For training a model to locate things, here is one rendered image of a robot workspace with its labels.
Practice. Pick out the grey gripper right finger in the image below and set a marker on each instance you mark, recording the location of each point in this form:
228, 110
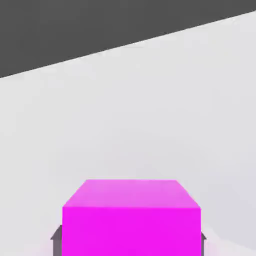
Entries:
202, 245

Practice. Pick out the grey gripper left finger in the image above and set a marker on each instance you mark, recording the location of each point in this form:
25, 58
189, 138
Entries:
58, 243

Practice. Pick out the small magenta cube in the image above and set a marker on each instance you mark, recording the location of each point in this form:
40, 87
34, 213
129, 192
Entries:
131, 230

